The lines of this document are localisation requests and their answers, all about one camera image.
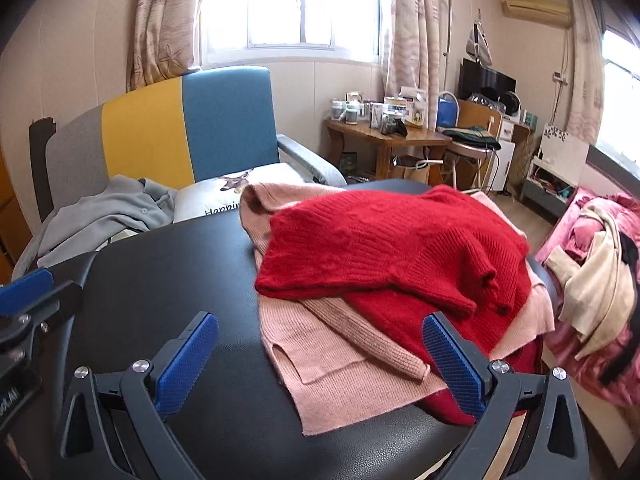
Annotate row of glass jars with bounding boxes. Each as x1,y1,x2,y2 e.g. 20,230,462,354
329,99,386,128

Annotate white cardboard box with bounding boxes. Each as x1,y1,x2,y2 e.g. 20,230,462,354
397,87,430,128

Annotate black monitor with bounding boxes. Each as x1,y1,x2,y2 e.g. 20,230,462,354
459,58,517,103

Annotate pink knitted sweater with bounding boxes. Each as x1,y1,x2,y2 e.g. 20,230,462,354
239,181,557,436

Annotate cream air conditioner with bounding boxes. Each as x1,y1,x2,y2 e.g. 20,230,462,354
502,0,572,28

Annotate black cloth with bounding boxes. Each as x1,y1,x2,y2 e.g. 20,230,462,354
600,232,640,386

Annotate pile of pink red clothes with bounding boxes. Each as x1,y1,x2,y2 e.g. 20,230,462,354
545,187,640,411

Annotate white printed cushion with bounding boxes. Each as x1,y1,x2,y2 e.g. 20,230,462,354
172,162,311,223

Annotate white hanging bag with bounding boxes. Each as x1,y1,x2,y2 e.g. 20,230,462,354
465,20,493,68

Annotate brown paper bag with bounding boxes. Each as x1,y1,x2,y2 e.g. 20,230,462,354
392,155,433,183

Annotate white low shelf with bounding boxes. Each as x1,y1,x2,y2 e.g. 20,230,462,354
520,122,591,221

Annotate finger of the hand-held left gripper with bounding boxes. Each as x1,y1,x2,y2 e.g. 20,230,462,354
0,268,85,343

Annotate small side window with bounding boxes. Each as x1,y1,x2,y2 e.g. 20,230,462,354
597,30,640,161

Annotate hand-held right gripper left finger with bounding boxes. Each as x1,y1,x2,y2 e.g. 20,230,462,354
50,310,221,480

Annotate cream garment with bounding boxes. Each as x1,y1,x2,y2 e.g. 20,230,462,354
544,205,636,361

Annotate metal pole stand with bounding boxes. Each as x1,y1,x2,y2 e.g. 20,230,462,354
442,0,483,96

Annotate red knitted sweater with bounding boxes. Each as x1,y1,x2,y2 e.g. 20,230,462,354
255,184,546,426

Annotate wooden desk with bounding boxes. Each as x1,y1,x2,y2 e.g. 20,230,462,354
324,117,453,181

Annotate grey yellow blue armchair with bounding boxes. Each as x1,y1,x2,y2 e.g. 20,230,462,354
10,66,348,281

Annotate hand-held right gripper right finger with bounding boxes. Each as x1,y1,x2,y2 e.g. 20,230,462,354
421,311,588,480

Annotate dark green garment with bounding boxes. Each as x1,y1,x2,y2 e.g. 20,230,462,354
440,127,502,151

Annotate wide bright window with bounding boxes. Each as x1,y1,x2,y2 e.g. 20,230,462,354
200,0,381,61

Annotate grey garment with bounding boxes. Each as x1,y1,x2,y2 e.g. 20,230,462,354
37,175,178,268

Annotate white small cabinet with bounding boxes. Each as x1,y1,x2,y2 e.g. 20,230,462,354
492,115,531,191

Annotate beige patterned curtain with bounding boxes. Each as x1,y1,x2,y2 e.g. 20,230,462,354
125,0,208,92
565,0,608,146
377,0,451,106

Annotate wooden chair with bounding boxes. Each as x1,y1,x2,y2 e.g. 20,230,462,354
442,99,503,193

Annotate blue plastic container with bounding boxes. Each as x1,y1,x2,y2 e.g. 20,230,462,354
436,92,461,131

